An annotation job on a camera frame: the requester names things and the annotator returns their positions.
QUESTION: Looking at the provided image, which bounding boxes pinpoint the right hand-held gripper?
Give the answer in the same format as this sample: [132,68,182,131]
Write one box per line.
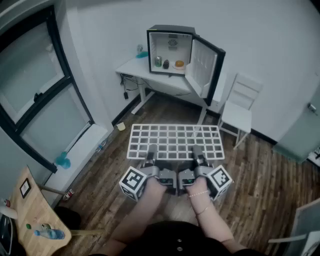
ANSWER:
[177,144,233,201]

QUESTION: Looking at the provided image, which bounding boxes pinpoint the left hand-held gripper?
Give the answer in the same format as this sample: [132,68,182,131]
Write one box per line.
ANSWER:
[119,144,176,202]

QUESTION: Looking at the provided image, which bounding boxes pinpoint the white wire fridge shelf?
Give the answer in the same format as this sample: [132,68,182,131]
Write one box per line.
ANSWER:
[126,123,226,161]

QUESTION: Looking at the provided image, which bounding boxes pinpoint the black mini fridge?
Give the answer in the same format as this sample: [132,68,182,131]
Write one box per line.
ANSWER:
[146,24,227,107]

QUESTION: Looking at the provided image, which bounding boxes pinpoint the person's right forearm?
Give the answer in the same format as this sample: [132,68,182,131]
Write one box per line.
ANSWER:
[186,181,242,247]

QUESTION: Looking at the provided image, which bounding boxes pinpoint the person's left forearm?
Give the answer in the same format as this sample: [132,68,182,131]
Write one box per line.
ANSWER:
[109,178,167,247]

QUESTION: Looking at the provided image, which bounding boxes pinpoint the clear bottle with blue label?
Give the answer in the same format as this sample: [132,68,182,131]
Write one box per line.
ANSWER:
[95,138,108,154]

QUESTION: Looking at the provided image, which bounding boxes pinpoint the white chair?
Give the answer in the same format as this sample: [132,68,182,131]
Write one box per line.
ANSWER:
[216,72,264,150]

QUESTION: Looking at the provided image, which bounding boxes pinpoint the white desk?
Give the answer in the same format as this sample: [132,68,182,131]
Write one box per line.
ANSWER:
[115,56,228,126]

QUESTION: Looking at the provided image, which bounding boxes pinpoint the person's black clothing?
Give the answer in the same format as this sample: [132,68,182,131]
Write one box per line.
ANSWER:
[87,219,268,256]

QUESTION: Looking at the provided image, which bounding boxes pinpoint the red drink can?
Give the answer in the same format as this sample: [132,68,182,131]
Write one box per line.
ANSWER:
[62,188,75,201]

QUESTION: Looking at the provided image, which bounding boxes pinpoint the pale green door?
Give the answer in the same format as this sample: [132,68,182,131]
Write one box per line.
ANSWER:
[272,94,320,163]

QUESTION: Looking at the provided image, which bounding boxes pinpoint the black stool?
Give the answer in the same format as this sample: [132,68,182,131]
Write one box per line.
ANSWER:
[53,206,82,231]

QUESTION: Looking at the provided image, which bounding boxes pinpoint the grey framed board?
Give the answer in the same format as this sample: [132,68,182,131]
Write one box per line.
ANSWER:
[268,199,320,256]

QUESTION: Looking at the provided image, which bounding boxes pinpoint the water bottle with blue cap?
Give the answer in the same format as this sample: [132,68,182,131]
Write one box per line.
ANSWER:
[33,228,66,240]

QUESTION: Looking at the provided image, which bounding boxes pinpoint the small framed sign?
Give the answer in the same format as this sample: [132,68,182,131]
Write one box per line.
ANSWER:
[19,177,32,199]

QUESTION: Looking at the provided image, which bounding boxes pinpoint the bottle with green cap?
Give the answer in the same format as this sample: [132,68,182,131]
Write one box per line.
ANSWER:
[25,223,55,231]

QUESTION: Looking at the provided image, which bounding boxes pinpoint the light wooden table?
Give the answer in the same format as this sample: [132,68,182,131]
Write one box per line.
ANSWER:
[9,164,105,256]

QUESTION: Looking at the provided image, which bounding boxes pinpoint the black framed window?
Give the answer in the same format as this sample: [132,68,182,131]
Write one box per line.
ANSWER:
[0,4,95,175]

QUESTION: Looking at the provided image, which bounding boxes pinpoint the white bottle with red cap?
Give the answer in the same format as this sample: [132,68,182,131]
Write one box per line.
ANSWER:
[0,198,19,220]

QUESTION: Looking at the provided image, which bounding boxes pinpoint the black bag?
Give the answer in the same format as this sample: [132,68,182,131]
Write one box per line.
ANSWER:
[0,214,13,256]

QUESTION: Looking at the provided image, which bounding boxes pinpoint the white bead bracelet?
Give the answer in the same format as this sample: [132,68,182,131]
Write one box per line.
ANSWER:
[188,190,210,198]

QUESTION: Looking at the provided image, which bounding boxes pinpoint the teal duster with handle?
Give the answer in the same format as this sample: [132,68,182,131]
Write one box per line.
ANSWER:
[54,121,92,170]

